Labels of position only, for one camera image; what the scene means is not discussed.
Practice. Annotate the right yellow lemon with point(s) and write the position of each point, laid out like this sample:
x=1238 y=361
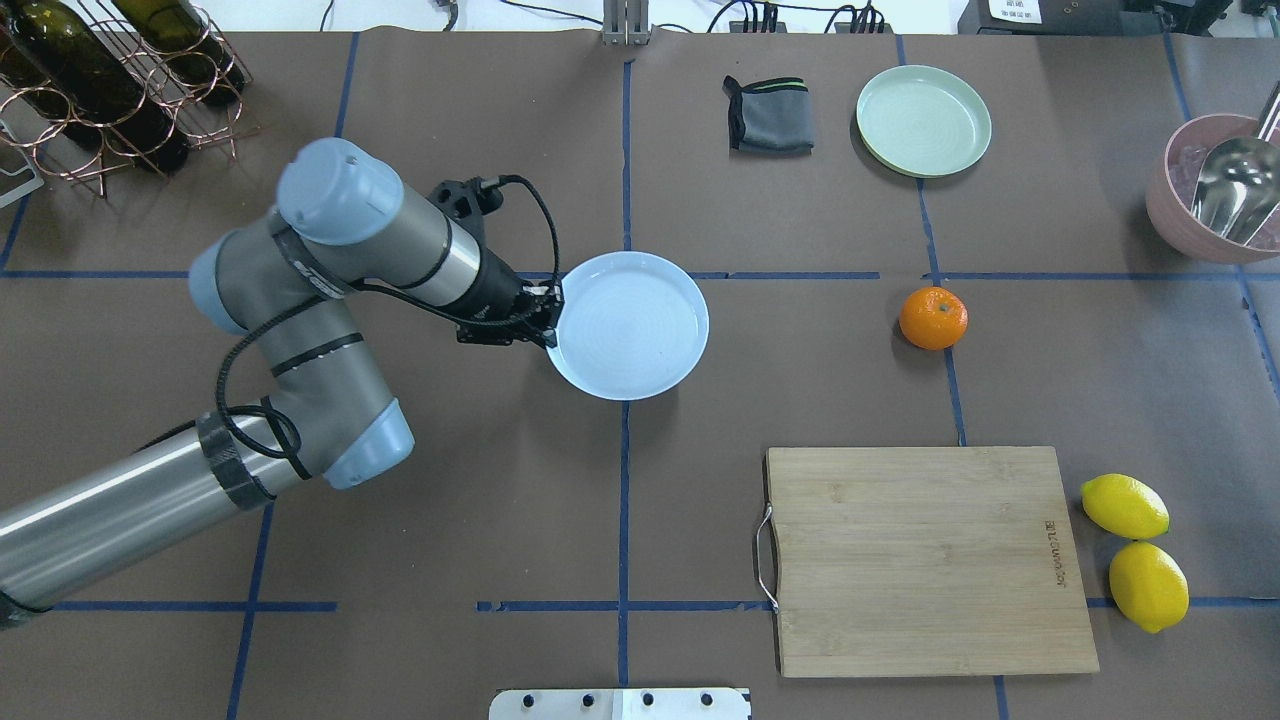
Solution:
x=1148 y=587

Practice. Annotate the metal scoop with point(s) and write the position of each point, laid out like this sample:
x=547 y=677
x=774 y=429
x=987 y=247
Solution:
x=1237 y=187

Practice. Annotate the green wine bottle back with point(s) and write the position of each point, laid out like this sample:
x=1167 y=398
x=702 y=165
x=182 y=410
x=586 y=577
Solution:
x=32 y=85

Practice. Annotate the light blue plate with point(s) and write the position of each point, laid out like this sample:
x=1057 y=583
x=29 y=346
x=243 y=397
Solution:
x=633 y=325

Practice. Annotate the green wine bottle front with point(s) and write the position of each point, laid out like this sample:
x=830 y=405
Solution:
x=99 y=86

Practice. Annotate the green wine bottle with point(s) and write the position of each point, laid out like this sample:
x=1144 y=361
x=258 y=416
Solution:
x=189 y=47
x=32 y=85
x=99 y=86

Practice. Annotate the grey folded cloth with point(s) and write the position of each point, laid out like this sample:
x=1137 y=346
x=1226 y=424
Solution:
x=772 y=117

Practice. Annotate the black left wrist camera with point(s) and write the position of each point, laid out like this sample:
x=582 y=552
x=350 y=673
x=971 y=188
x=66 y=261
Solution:
x=467 y=201

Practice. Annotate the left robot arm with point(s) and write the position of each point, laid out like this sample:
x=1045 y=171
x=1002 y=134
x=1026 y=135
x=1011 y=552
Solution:
x=299 y=395

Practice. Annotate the green wine bottle middle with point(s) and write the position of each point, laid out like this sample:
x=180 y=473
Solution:
x=189 y=47

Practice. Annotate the left yellow lemon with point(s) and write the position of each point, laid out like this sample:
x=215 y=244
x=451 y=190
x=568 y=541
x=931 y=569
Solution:
x=1126 y=507

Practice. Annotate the yellow lemon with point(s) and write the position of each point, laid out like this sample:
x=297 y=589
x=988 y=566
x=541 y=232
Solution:
x=1148 y=587
x=1126 y=507

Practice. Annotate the copper wire bottle rack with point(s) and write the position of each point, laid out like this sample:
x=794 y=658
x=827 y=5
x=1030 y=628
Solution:
x=74 y=152

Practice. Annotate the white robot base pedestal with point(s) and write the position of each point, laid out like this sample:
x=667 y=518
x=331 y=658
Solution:
x=623 y=703

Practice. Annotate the bamboo cutting board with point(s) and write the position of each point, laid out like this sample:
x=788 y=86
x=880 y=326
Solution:
x=925 y=561

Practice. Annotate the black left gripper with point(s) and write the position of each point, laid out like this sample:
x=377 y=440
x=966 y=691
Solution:
x=494 y=290

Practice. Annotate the green plate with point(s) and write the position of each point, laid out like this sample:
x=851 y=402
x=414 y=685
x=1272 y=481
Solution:
x=923 y=122

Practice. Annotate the aluminium frame post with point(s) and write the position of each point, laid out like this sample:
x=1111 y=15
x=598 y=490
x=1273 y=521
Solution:
x=626 y=23

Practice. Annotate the orange fruit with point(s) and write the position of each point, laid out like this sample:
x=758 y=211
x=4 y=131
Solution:
x=933 y=318

